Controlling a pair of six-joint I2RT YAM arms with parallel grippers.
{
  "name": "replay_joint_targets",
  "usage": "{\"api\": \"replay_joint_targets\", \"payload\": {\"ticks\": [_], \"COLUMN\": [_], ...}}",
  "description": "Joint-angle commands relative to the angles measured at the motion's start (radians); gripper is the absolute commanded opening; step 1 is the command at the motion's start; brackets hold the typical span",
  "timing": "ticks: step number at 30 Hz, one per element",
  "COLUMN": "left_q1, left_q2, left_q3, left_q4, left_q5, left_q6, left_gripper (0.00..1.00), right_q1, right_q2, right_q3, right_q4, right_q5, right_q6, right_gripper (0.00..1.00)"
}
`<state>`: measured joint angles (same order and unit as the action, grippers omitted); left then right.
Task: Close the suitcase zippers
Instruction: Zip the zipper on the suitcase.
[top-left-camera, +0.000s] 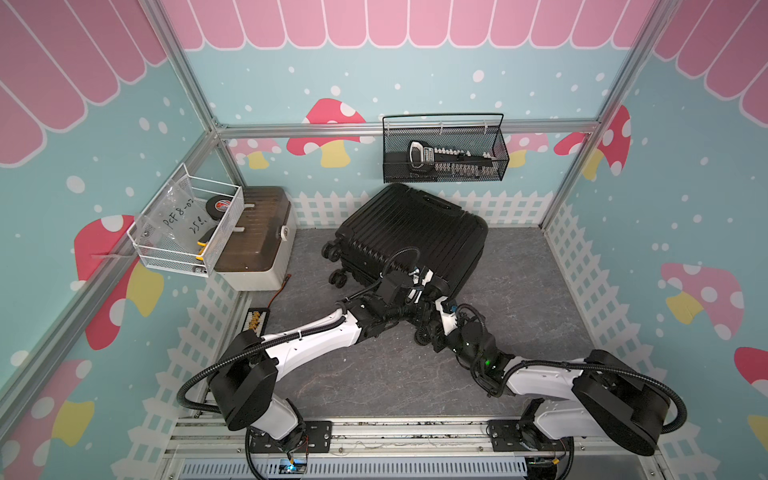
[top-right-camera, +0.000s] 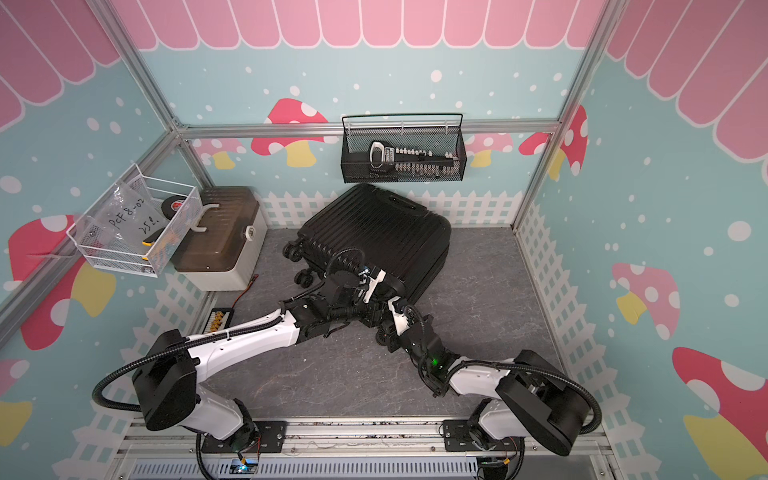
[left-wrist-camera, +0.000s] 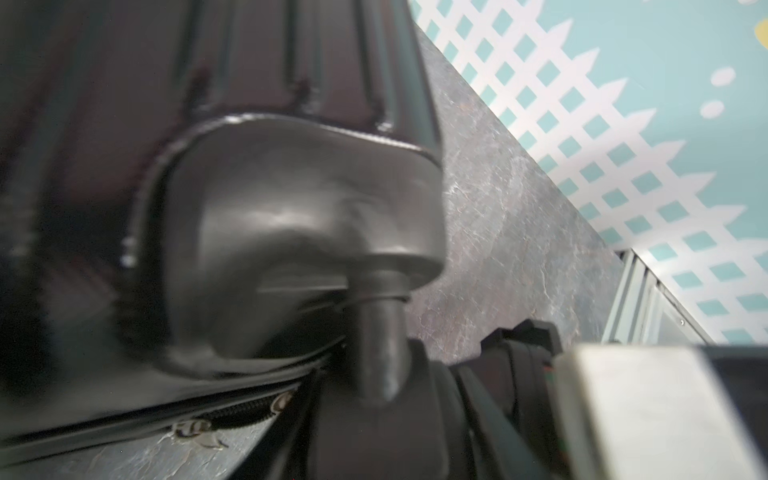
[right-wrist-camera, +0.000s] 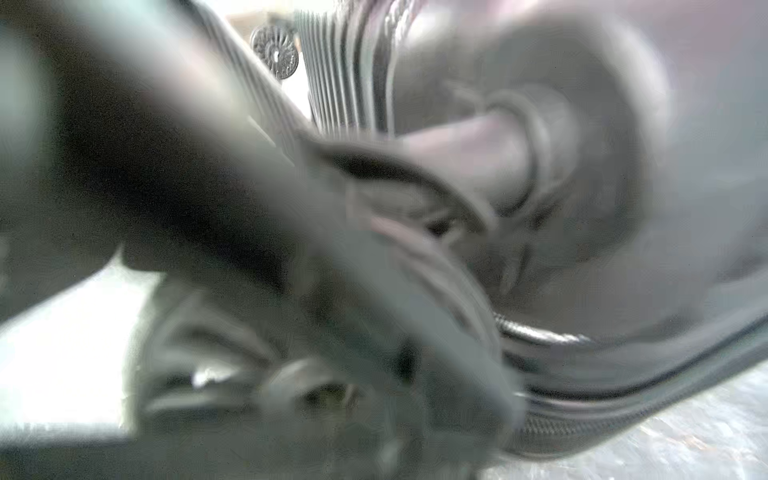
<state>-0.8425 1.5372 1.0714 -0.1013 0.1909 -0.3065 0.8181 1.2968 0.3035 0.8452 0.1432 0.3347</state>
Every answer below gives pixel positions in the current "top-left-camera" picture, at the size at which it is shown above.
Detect black hard-shell suitcase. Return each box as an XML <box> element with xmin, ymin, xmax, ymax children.
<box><xmin>321</xmin><ymin>184</ymin><xmax>488</xmax><ymax>308</ymax></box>

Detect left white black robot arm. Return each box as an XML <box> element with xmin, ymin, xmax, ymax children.
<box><xmin>176</xmin><ymin>259</ymin><xmax>447</xmax><ymax>454</ymax></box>

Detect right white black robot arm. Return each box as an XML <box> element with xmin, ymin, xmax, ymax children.
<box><xmin>411</xmin><ymin>302</ymin><xmax>688</xmax><ymax>456</ymax></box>

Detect socket wrench set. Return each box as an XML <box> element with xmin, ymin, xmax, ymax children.
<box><xmin>407</xmin><ymin>141</ymin><xmax>498</xmax><ymax>178</ymax></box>

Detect black connector board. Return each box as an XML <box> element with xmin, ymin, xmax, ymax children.
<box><xmin>240</xmin><ymin>307</ymin><xmax>270</xmax><ymax>336</ymax></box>

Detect beige box brown lid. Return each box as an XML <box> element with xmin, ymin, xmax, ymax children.
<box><xmin>214</xmin><ymin>186</ymin><xmax>297</xmax><ymax>292</ymax></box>

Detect small green circuit board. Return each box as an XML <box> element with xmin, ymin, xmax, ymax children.
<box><xmin>278</xmin><ymin>459</ymin><xmax>307</xmax><ymax>475</ymax></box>

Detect yellow black tool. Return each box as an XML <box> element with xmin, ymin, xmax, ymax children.
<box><xmin>195</xmin><ymin>241</ymin><xmax>208</xmax><ymax>261</ymax></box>

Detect black tape roll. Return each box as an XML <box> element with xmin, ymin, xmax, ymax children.
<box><xmin>205</xmin><ymin>195</ymin><xmax>232</xmax><ymax>221</ymax></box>

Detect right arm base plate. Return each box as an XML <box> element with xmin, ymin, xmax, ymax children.
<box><xmin>486</xmin><ymin>419</ymin><xmax>567</xmax><ymax>454</ymax></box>

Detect black wire mesh basket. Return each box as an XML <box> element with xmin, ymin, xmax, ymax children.
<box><xmin>381</xmin><ymin>113</ymin><xmax>509</xmax><ymax>183</ymax></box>

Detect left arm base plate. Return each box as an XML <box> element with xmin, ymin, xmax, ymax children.
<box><xmin>250</xmin><ymin>421</ymin><xmax>333</xmax><ymax>455</ymax></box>

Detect clear plastic wall bin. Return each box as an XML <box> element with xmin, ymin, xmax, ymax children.
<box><xmin>127</xmin><ymin>164</ymin><xmax>244</xmax><ymax>277</ymax></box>

